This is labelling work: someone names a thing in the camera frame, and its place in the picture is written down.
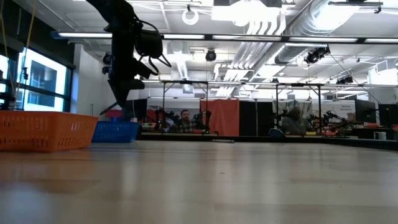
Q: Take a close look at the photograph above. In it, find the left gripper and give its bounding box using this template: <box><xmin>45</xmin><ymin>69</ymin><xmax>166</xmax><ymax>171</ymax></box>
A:
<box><xmin>106</xmin><ymin>27</ymin><xmax>147</xmax><ymax>109</ymax></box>

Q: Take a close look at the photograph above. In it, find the red box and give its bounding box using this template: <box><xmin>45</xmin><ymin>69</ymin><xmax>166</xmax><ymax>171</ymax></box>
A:
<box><xmin>104</xmin><ymin>109</ymin><xmax>123</xmax><ymax>119</ymax></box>

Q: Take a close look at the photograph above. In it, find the blue plastic basket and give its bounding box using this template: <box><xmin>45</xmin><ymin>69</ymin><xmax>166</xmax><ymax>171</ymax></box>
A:
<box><xmin>91</xmin><ymin>120</ymin><xmax>141</xmax><ymax>144</ymax></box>

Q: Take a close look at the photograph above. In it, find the orange plastic basket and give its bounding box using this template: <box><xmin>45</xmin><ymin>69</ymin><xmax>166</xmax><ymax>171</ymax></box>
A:
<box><xmin>0</xmin><ymin>110</ymin><xmax>100</xmax><ymax>153</ymax></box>

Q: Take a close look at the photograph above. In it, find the person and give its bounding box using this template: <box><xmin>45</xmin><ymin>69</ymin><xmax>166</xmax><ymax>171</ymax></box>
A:
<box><xmin>172</xmin><ymin>108</ymin><xmax>195</xmax><ymax>134</ymax></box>
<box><xmin>281</xmin><ymin>106</ymin><xmax>313</xmax><ymax>135</ymax></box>

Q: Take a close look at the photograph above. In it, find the large window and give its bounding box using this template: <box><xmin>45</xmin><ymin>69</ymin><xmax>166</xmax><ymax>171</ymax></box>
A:
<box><xmin>0</xmin><ymin>46</ymin><xmax>74</xmax><ymax>113</ymax></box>

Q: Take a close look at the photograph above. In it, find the orange partition curtain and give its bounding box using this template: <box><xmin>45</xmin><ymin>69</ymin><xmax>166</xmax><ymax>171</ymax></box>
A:
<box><xmin>200</xmin><ymin>98</ymin><xmax>241</xmax><ymax>137</ymax></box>

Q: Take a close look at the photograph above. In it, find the black partition panel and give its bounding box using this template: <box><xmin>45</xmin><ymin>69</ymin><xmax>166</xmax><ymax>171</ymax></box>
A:
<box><xmin>239</xmin><ymin>101</ymin><xmax>275</xmax><ymax>137</ymax></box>

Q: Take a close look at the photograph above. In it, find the overhead LED light bar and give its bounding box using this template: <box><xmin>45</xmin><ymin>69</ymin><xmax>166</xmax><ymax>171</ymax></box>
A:
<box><xmin>51</xmin><ymin>30</ymin><xmax>398</xmax><ymax>45</ymax></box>

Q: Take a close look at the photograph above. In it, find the blue round object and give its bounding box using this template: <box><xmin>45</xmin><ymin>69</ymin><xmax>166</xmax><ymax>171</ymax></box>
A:
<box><xmin>267</xmin><ymin>128</ymin><xmax>287</xmax><ymax>139</ymax></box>

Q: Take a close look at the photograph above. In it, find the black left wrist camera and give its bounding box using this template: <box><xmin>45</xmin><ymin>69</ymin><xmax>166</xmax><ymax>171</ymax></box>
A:
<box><xmin>135</xmin><ymin>29</ymin><xmax>164</xmax><ymax>60</ymax></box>

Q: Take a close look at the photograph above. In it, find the white ring lamp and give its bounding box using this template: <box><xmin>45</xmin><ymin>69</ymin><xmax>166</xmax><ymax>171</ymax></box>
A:
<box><xmin>181</xmin><ymin>8</ymin><xmax>200</xmax><ymax>26</ymax></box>

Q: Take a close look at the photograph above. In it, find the black aluminium table frame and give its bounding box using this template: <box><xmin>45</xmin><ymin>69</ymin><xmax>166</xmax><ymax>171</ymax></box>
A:
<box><xmin>136</xmin><ymin>132</ymin><xmax>398</xmax><ymax>152</ymax></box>

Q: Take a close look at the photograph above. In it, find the silver ventilation duct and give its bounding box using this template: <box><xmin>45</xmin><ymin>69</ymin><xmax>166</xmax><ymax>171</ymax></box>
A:
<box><xmin>275</xmin><ymin>0</ymin><xmax>361</xmax><ymax>65</ymax></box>

